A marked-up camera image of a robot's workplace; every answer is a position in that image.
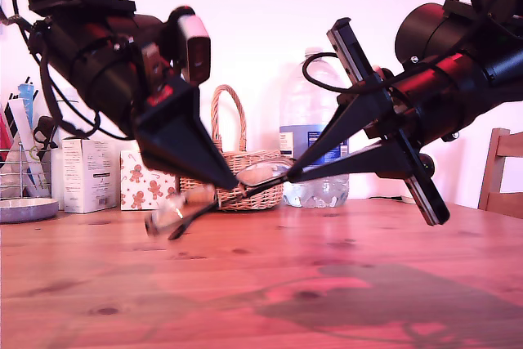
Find large clear water bottle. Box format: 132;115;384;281
279;47;351;208

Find black clip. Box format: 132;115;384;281
32;115;60;150

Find metal wire rack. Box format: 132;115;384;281
0;142;54;201

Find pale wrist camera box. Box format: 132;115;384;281
177;7;212;83

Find gingerbread print box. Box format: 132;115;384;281
119;150;180;212

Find grey round plate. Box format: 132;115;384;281
0;197;60;225

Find wooden chair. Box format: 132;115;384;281
476;128;523;221

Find red packet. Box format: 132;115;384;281
0;101;20;174

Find black rectangular frame eyeglasses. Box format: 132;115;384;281
143;159;295;242

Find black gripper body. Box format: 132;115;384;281
81;38;177;138
325;16;498;227

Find white printed carton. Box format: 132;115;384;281
61;137;119;215

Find wicker basket with handle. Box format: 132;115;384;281
178;84;284;212

